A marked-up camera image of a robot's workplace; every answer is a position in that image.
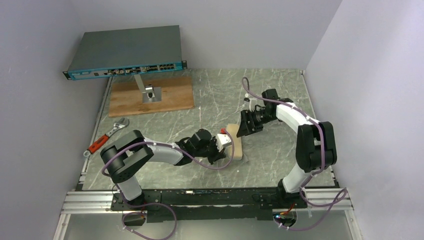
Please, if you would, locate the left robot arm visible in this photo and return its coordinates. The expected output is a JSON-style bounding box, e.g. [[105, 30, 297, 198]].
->
[[100, 129, 234, 201]]

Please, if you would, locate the red handled adjustable wrench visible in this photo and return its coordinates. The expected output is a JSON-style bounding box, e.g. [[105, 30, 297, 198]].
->
[[83, 117, 130, 158]]

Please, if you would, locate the beige umbrella pouch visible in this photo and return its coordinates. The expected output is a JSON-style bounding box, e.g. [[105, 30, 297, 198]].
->
[[225, 123, 243, 161]]

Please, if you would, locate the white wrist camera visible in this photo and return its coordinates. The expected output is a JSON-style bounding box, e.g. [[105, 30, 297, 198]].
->
[[215, 128, 233, 152], [243, 93, 257, 111]]

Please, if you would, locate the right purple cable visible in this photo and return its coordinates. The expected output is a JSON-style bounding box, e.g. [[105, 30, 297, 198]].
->
[[241, 76, 349, 232]]

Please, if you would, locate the grey network switch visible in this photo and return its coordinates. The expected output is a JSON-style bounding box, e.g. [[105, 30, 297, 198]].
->
[[63, 25, 188, 81]]

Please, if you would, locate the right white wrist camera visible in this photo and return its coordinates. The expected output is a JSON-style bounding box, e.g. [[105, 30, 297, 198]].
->
[[243, 93, 257, 111]]

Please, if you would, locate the metal stand bracket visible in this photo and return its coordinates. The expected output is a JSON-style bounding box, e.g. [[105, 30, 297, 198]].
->
[[134, 74, 162, 103]]

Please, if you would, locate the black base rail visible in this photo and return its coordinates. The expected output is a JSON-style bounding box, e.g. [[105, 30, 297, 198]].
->
[[111, 186, 307, 223]]

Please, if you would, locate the wooden board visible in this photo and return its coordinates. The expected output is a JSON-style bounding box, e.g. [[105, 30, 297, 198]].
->
[[108, 76, 195, 118]]

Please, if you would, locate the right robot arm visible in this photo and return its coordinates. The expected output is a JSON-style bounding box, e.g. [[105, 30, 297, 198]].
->
[[237, 88, 338, 194]]

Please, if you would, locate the purple cable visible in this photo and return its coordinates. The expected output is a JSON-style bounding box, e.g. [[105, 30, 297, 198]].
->
[[100, 130, 236, 240], [241, 76, 349, 232]]

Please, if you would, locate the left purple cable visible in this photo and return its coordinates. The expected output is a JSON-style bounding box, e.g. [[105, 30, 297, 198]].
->
[[100, 130, 236, 240]]

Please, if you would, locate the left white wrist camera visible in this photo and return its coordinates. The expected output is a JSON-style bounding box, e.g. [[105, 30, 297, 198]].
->
[[215, 128, 233, 152]]

